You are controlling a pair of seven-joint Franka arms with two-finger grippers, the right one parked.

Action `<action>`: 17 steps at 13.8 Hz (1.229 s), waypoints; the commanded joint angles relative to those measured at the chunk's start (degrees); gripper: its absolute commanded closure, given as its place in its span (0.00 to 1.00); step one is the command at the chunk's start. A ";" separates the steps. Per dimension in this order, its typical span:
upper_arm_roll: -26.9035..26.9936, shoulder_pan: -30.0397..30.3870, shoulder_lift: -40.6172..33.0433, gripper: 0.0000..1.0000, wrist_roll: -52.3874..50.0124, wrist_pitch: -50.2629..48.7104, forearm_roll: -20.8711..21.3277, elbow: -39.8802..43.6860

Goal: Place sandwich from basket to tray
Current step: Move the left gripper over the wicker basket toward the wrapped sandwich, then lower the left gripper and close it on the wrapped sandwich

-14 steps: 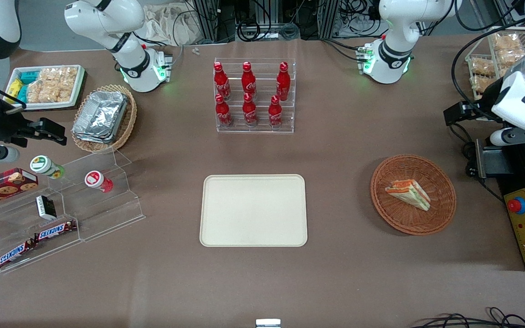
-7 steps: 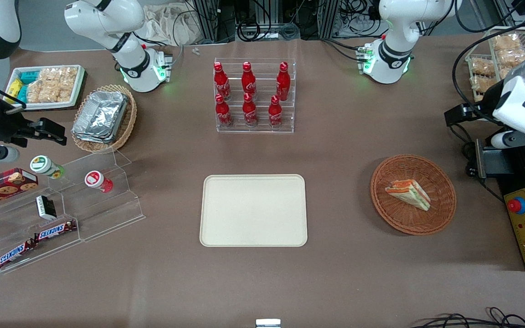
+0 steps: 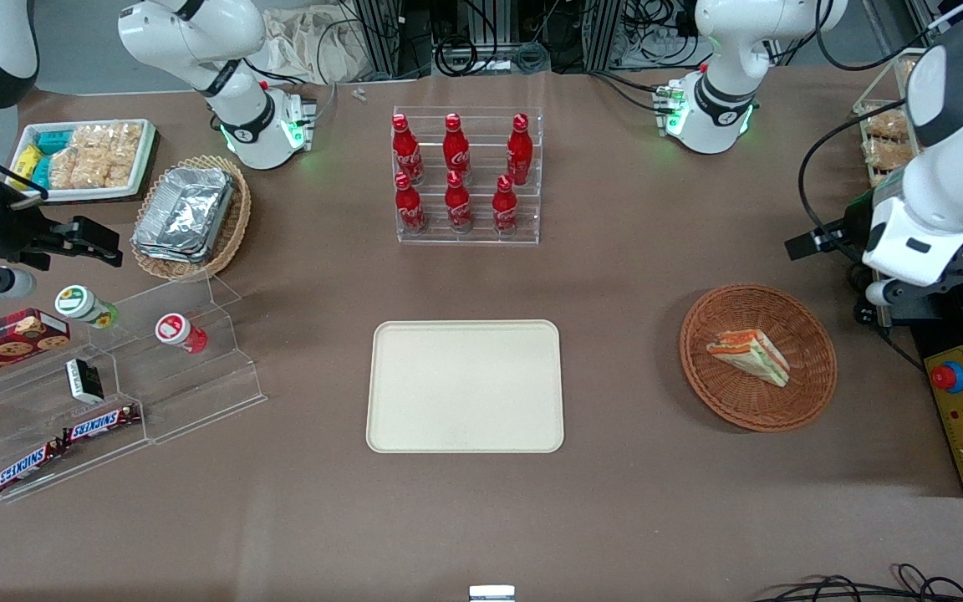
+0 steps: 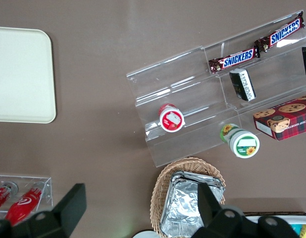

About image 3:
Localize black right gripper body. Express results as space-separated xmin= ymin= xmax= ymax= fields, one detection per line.
xmin=0 ymin=195 xmax=56 ymax=292

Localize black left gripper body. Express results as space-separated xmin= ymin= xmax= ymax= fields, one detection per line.
xmin=841 ymin=197 xmax=875 ymax=253

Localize white rectangular snack tray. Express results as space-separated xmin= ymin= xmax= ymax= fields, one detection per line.
xmin=9 ymin=119 xmax=158 ymax=203

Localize wrapped triangle sandwich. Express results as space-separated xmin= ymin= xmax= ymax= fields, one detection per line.
xmin=706 ymin=329 xmax=792 ymax=389

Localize oval light wicker basket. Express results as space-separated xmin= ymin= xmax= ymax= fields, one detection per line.
xmin=130 ymin=155 xmax=252 ymax=281

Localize round brown wicker basket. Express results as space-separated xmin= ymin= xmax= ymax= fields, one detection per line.
xmin=680 ymin=284 xmax=838 ymax=433

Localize cream plastic tray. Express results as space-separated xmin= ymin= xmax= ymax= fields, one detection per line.
xmin=365 ymin=319 xmax=565 ymax=454

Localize dark brown flat board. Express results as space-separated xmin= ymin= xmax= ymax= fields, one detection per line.
xmin=12 ymin=134 xmax=161 ymax=207

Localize green lidded sunflower cup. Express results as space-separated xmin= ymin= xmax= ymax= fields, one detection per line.
xmin=54 ymin=285 xmax=120 ymax=329

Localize rice cracker snack bag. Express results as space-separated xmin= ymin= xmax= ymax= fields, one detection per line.
xmin=72 ymin=123 xmax=145 ymax=190
xmin=47 ymin=146 xmax=83 ymax=190

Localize bagged pastry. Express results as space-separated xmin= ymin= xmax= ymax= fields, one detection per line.
xmin=864 ymin=139 xmax=913 ymax=172
xmin=866 ymin=111 xmax=910 ymax=140

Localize stacked aluminium foil containers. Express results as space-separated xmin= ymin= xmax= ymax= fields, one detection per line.
xmin=132 ymin=166 xmax=236 ymax=264

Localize red tartan cookie box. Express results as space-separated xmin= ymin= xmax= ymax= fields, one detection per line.
xmin=0 ymin=308 xmax=73 ymax=387

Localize red lidded cup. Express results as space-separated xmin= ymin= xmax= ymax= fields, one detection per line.
xmin=155 ymin=313 xmax=209 ymax=355

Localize clear acrylic pastry case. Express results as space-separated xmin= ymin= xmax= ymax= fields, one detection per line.
xmin=853 ymin=50 xmax=930 ymax=189

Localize small black box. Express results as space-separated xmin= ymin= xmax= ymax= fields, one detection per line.
xmin=65 ymin=358 xmax=105 ymax=405

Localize clear acrylic stepped shelf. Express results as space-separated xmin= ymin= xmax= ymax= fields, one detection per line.
xmin=0 ymin=272 xmax=268 ymax=504

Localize Snickers chocolate bar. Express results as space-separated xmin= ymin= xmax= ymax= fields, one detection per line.
xmin=0 ymin=441 xmax=64 ymax=496
xmin=59 ymin=404 xmax=144 ymax=444

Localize beige cloth bag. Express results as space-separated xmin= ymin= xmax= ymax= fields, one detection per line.
xmin=260 ymin=7 xmax=378 ymax=84

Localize red cola bottle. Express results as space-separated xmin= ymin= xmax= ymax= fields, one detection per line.
xmin=443 ymin=113 xmax=471 ymax=181
xmin=444 ymin=170 xmax=474 ymax=233
xmin=394 ymin=172 xmax=428 ymax=235
xmin=391 ymin=114 xmax=425 ymax=185
xmin=492 ymin=174 xmax=520 ymax=237
xmin=507 ymin=113 xmax=534 ymax=186

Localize clear acrylic bottle rack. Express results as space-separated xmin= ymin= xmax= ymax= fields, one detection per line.
xmin=392 ymin=106 xmax=545 ymax=246

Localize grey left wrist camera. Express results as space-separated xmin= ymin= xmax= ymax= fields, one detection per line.
xmin=864 ymin=279 xmax=910 ymax=308

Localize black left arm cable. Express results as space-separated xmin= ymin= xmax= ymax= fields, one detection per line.
xmin=797 ymin=97 xmax=910 ymax=256

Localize aluminium profile frame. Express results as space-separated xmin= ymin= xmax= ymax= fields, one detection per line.
xmin=584 ymin=0 xmax=626 ymax=73
xmin=348 ymin=0 xmax=434 ymax=81

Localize black floor cables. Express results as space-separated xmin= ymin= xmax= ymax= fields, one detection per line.
xmin=753 ymin=564 xmax=963 ymax=602

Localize coiled black cable bundle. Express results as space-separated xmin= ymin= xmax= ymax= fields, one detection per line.
xmin=434 ymin=0 xmax=551 ymax=78

